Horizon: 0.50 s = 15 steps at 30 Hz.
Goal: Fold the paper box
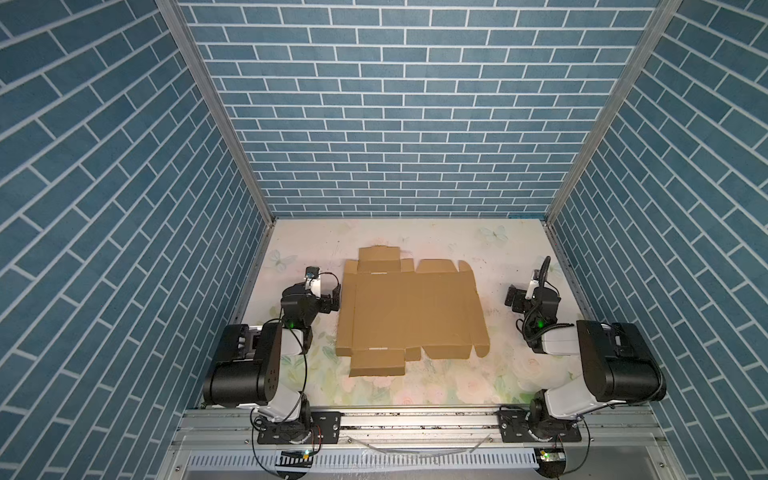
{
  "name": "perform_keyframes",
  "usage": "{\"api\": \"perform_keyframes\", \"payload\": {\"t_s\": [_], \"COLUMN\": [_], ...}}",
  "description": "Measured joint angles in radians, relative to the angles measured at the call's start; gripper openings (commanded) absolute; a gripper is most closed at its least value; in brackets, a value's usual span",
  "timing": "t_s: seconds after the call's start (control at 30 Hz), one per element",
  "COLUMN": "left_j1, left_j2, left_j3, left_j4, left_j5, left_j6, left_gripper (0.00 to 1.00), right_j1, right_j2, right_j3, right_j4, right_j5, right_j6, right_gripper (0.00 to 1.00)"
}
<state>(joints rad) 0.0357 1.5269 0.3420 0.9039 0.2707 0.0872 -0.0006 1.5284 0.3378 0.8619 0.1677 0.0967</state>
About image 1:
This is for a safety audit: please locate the aluminium corner post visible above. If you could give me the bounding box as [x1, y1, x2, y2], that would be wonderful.
[156, 0, 274, 228]
[544, 0, 682, 230]

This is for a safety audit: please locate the green circuit board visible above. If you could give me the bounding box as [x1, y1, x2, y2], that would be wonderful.
[275, 450, 315, 470]
[536, 448, 567, 463]

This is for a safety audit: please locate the left green circuit board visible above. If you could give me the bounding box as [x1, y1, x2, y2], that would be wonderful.
[275, 450, 315, 470]

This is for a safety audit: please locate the right green circuit board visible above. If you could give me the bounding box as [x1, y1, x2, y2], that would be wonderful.
[536, 448, 567, 463]

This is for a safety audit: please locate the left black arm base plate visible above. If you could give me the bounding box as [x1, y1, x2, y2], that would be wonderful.
[253, 410, 342, 445]

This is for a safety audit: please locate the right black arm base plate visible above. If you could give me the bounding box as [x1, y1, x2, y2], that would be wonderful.
[496, 407, 582, 443]

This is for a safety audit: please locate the white slotted cable duct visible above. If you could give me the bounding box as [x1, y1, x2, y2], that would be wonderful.
[186, 448, 539, 473]

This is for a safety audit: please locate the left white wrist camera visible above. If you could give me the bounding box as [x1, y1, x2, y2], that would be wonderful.
[305, 266, 322, 297]

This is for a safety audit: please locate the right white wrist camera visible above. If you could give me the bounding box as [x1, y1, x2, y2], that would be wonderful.
[525, 269, 540, 300]

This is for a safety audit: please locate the left aluminium corner post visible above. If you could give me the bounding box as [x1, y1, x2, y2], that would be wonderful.
[156, 0, 274, 228]

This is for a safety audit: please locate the brown cardboard box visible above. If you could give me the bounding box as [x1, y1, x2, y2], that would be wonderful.
[335, 245, 491, 377]

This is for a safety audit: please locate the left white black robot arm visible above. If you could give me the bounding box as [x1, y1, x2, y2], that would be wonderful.
[203, 276, 342, 426]

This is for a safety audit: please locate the floral table mat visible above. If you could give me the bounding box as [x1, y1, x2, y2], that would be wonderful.
[243, 219, 582, 407]

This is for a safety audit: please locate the right aluminium corner post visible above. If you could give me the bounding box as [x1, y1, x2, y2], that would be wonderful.
[544, 0, 682, 230]

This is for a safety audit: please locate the aluminium mounting rail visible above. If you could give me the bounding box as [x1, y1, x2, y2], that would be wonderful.
[170, 405, 670, 451]

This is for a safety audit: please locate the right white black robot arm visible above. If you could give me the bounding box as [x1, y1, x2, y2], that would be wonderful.
[504, 281, 667, 441]

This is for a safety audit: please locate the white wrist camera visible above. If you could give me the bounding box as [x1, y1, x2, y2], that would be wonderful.
[305, 266, 322, 297]
[525, 269, 540, 300]

